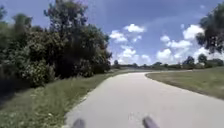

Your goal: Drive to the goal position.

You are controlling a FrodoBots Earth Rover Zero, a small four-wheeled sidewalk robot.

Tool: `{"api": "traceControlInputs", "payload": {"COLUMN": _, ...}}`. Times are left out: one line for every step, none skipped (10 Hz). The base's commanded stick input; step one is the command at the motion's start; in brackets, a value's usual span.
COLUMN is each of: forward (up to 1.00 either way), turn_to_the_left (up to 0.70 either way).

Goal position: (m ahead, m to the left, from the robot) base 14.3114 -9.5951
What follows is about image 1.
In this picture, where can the pale concrete path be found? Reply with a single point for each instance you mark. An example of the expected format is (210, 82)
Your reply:
(133, 100)

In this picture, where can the dense wood of trees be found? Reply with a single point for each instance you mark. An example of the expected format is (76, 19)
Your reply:
(53, 50)

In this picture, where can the distant row of trees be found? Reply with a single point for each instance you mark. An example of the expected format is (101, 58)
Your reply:
(173, 64)

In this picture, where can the robot's own part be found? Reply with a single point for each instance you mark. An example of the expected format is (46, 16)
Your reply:
(78, 123)
(150, 122)

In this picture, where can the grass verge with weeds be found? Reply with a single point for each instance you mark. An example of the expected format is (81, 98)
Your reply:
(43, 103)

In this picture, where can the mown grass field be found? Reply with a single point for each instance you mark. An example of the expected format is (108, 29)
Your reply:
(196, 81)

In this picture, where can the large broad tree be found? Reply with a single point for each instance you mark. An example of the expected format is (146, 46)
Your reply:
(213, 28)

